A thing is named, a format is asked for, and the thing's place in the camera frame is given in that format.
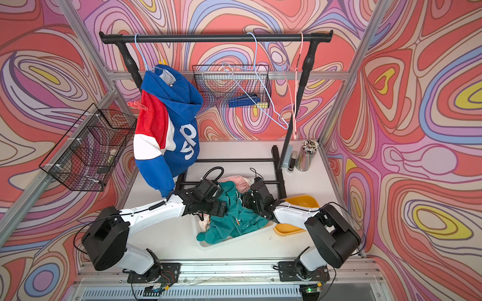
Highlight light blue hanger green jacket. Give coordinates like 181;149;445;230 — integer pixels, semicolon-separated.
221;32;290;130

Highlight black wire basket left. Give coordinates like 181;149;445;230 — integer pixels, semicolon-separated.
39;104;137;191

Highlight blue object in back basket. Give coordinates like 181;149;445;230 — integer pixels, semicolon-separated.
228;94;261;108

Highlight black wire basket back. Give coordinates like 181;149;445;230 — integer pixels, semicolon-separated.
192;63;272;109

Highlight pink patterned kids jacket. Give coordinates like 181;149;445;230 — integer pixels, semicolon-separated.
197;174;253;242

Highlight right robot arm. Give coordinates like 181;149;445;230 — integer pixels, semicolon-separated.
242;178;362;281

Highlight blue red white jacket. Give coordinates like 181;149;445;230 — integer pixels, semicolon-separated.
133;65;203;197

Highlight yellow plastic tray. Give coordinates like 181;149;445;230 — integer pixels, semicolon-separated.
274;195;320;237

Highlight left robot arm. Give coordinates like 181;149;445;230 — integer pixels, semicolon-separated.
82;179;227;282

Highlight small black bottle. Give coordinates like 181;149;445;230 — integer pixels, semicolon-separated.
287;150;297;173

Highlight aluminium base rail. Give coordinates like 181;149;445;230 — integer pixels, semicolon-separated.
65;258;390;300

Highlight white perforated plastic basket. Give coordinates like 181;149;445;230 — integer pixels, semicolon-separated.
191;214;277;251

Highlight cup of pencils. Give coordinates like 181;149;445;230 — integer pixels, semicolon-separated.
295;139;319;172

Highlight black clothes rack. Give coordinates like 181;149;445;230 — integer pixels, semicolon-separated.
99;31;334;199

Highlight red clothespin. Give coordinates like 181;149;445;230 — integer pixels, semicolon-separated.
128;101;149;111

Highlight black wire basket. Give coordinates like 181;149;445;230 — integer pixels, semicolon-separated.
39;104;137;191
192;63;272;109

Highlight green kids jacket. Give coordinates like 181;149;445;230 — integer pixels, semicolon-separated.
195;180;274;245

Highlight pink plastic hanger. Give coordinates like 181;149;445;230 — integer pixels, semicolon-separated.
282;33;304;139

